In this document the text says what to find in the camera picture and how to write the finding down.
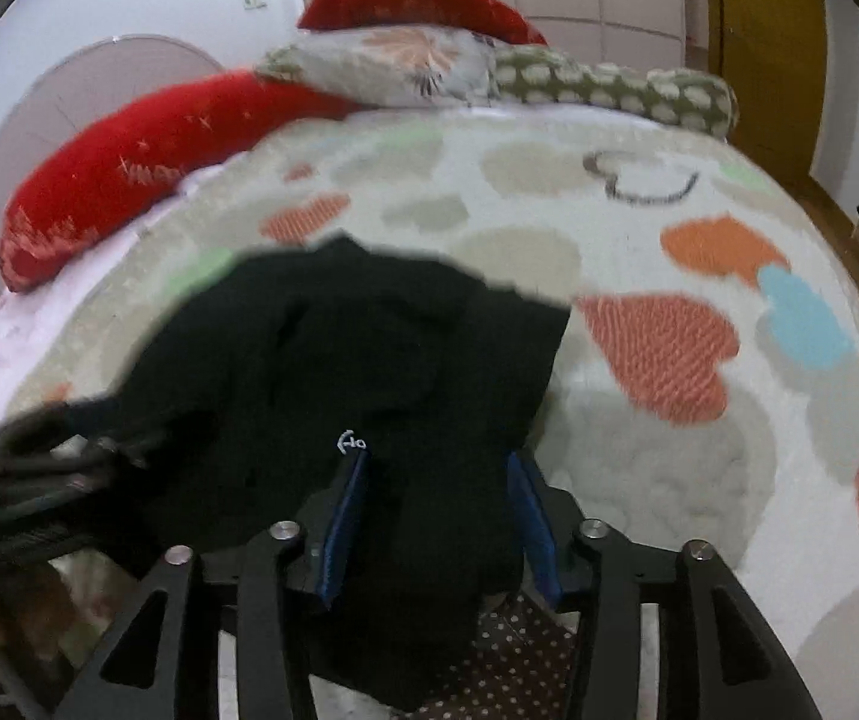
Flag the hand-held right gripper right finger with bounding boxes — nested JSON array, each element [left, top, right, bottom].
[[506, 452, 822, 720]]

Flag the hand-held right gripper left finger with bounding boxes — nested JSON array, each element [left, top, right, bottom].
[[54, 452, 372, 720]]

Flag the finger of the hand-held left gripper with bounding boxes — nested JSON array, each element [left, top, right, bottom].
[[0, 424, 152, 565]]

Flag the black pants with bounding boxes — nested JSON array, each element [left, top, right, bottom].
[[0, 236, 573, 713]]

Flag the person's left forearm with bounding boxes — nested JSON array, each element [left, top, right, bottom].
[[0, 562, 100, 700]]

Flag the brown dotted clothing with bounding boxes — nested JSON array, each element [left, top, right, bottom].
[[412, 591, 588, 720]]

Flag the heart-printed white blanket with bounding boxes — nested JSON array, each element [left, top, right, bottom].
[[0, 105, 859, 720]]

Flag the white bed sheet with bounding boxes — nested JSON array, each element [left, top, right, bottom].
[[0, 165, 250, 425]]

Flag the long red pillow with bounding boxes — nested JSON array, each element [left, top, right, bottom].
[[298, 0, 550, 47], [0, 69, 359, 293]]

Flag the round pink headboard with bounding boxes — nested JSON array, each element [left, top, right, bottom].
[[0, 34, 234, 282]]

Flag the olive dotted pillow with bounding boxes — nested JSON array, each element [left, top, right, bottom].
[[487, 45, 740, 141]]

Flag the floral white pillow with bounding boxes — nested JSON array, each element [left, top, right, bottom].
[[256, 26, 499, 109]]

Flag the yellow wooden door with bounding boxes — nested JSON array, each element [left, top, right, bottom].
[[705, 0, 830, 192]]

